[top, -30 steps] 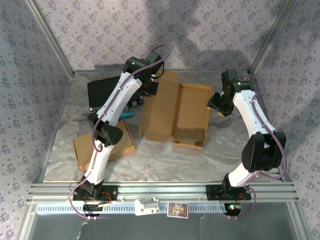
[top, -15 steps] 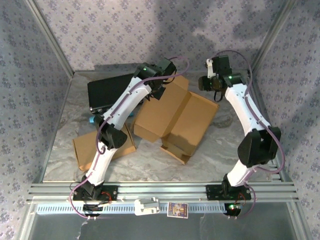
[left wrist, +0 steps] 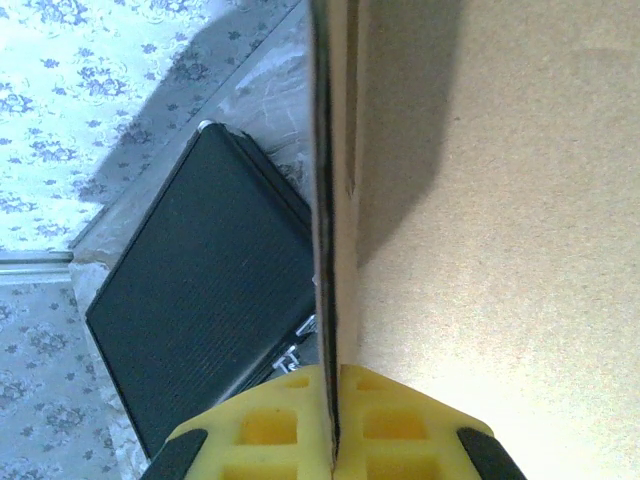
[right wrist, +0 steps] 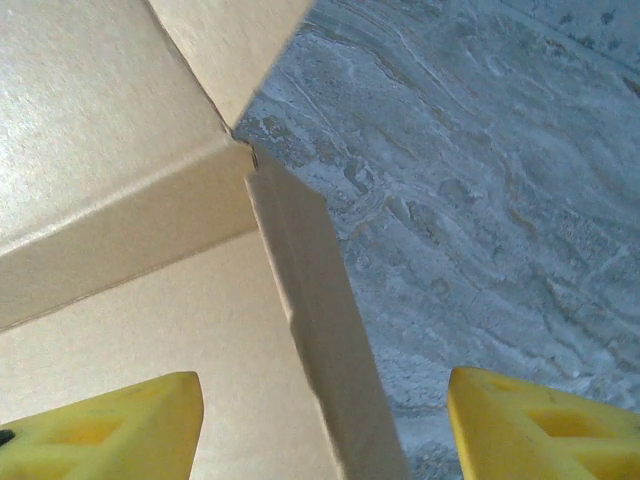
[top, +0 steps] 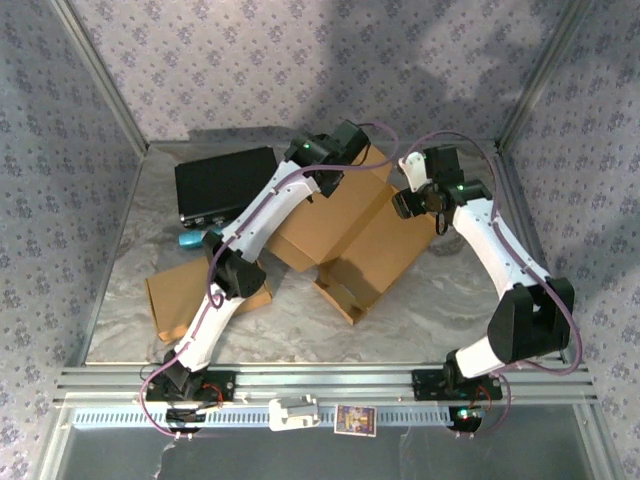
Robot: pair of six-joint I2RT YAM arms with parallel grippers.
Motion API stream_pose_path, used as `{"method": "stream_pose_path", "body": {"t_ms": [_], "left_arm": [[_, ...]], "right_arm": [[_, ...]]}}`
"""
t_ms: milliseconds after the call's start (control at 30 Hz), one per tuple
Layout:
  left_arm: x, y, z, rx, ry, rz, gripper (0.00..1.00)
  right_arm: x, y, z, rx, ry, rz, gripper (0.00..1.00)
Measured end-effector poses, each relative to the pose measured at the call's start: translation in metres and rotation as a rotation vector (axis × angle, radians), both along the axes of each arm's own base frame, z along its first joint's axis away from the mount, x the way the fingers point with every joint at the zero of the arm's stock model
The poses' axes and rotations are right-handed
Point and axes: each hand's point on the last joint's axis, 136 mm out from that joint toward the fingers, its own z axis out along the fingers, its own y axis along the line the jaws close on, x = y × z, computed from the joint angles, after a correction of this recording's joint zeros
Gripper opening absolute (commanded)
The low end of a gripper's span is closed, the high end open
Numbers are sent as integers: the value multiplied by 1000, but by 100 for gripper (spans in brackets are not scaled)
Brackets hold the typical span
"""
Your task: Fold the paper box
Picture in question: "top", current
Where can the teal marker pen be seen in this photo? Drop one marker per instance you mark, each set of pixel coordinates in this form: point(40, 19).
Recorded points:
point(190, 240)

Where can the right controller board green light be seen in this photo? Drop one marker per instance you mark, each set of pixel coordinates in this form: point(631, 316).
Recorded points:
point(467, 422)

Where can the black case with metal latches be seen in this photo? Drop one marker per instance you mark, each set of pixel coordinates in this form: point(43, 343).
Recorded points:
point(220, 185)

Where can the brown cardboard box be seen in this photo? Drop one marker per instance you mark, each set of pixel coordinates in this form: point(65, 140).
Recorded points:
point(350, 220)
point(170, 300)

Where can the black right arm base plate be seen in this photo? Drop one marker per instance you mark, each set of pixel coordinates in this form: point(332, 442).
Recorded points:
point(425, 385)

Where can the black left controller board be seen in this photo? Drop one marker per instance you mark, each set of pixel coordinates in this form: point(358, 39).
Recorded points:
point(182, 416)

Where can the aluminium rail beam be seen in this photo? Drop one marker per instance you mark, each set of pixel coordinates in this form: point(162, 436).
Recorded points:
point(325, 380)

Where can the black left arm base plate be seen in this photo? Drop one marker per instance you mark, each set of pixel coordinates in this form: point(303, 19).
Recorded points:
point(222, 385)

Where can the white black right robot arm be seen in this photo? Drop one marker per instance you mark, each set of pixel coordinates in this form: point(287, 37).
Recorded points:
point(480, 240)

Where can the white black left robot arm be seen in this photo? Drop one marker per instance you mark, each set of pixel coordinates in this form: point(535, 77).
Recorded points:
point(270, 210)

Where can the flat folded brown cardboard box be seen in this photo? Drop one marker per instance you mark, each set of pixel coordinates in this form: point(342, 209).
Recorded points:
point(170, 300)

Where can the white plastic bracket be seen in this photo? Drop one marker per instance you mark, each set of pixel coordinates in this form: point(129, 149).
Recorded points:
point(290, 417)

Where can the colourful picture card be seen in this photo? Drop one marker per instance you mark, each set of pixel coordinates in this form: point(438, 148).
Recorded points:
point(355, 420)

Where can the aluminium frame post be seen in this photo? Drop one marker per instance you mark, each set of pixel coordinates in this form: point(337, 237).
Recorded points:
point(546, 75)
point(102, 75)

